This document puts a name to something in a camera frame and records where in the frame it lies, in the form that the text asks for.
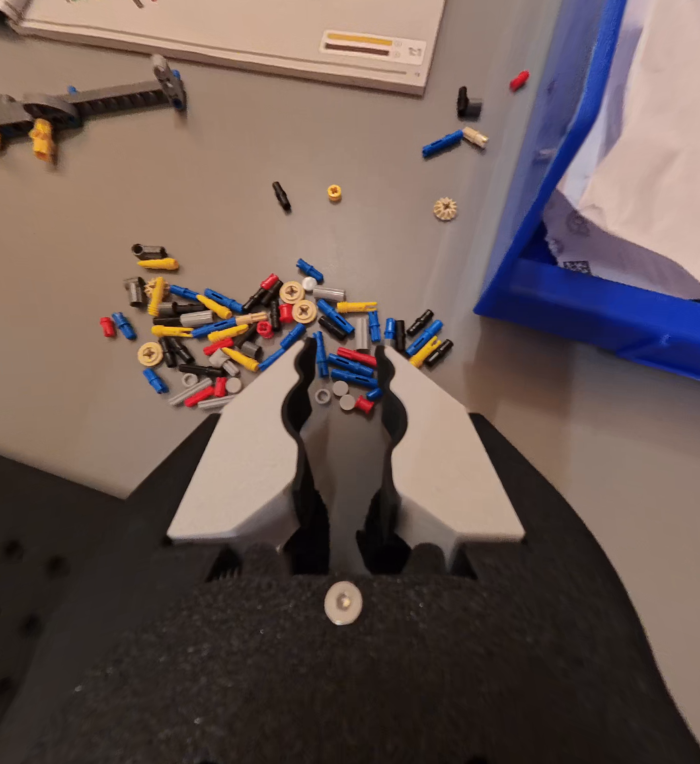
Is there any crumpled white paper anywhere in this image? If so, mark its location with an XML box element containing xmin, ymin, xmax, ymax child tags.
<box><xmin>542</xmin><ymin>0</ymin><xmax>700</xmax><ymax>302</ymax></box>

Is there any blue plastic bin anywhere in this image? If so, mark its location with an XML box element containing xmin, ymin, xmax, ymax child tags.
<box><xmin>474</xmin><ymin>0</ymin><xmax>700</xmax><ymax>389</ymax></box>

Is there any lego instruction booklet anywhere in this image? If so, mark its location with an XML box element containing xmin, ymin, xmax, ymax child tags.
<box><xmin>0</xmin><ymin>0</ymin><xmax>446</xmax><ymax>96</ymax></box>

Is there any pile of small lego pieces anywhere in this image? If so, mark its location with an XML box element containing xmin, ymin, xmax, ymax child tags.
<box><xmin>124</xmin><ymin>242</ymin><xmax>455</xmax><ymax>415</ymax></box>

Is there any long grey lego beam assembly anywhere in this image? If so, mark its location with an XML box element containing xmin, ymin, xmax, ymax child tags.
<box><xmin>0</xmin><ymin>54</ymin><xmax>186</xmax><ymax>163</ymax></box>

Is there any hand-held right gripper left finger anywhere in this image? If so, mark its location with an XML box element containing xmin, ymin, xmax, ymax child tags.
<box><xmin>166</xmin><ymin>337</ymin><xmax>331</xmax><ymax>577</ymax></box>

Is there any black perforated board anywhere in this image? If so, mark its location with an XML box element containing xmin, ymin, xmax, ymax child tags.
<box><xmin>0</xmin><ymin>444</ymin><xmax>129</xmax><ymax>747</ymax></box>

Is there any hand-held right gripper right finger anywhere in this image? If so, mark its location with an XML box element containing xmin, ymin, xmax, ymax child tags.
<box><xmin>357</xmin><ymin>344</ymin><xmax>526</xmax><ymax>575</ymax></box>

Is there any long blue lego pin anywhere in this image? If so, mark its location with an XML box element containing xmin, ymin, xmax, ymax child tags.
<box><xmin>421</xmin><ymin>129</ymin><xmax>464</xmax><ymax>160</ymax></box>

